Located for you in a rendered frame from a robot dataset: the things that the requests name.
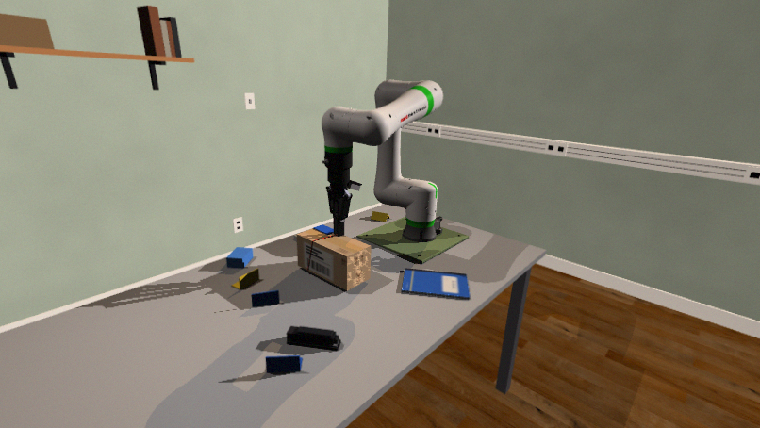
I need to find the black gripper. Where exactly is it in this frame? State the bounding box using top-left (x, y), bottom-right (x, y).
top-left (326, 168), bottom-right (353, 237)

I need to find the tan cardboard box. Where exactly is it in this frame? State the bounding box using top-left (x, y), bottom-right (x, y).
top-left (296, 228), bottom-right (372, 291)

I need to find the blue notebook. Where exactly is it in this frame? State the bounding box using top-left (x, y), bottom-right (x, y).
top-left (402, 268), bottom-right (470, 300)

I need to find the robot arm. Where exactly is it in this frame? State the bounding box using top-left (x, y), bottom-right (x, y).
top-left (322, 80), bottom-right (443, 242)

